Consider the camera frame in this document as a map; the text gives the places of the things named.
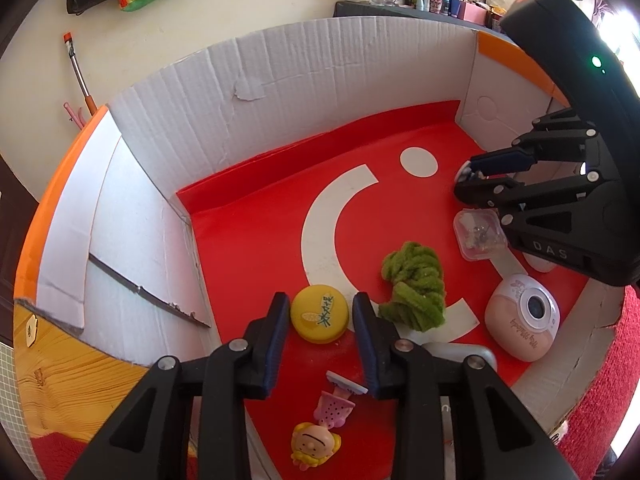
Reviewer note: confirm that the pink wall hook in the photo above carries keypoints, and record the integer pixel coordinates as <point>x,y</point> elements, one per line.
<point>75,112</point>

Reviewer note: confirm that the green fuzzy yarn bundle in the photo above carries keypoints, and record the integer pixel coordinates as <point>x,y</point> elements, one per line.
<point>415,285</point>

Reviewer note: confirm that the dark brown door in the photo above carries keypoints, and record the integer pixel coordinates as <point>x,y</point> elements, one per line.
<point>12,260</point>

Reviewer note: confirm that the small white round object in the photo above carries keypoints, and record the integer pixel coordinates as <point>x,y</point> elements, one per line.
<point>463,172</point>

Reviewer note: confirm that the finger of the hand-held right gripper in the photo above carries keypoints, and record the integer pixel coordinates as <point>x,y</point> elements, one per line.
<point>500,191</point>
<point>500,161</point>

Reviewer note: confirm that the red blanket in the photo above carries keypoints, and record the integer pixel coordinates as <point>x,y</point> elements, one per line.
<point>600,410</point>

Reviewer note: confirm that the white round jar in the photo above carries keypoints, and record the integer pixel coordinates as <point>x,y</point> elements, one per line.
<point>540,263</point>

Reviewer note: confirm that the small clear plastic box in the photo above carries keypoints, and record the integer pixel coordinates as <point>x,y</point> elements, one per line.
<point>477,235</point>

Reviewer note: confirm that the pale pink round device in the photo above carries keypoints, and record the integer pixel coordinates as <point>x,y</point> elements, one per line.
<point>510,325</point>

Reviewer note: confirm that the yellow round lid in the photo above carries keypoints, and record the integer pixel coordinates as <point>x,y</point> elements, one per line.
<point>317,317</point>

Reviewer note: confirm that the small beige tag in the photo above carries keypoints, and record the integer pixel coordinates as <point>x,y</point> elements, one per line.
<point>32,330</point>

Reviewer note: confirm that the pink doll toy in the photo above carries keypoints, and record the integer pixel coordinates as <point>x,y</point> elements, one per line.
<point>315,442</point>

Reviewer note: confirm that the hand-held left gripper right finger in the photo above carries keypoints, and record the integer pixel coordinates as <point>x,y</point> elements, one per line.
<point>367,345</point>

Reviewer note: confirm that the white cardboard box red bottom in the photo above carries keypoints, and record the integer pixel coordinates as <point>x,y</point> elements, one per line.
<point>250,240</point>

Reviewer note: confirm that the dark shelf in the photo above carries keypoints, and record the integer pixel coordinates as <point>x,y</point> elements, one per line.
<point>400,12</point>

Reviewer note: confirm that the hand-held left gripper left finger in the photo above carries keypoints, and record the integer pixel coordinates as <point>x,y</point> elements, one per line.
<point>277,345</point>

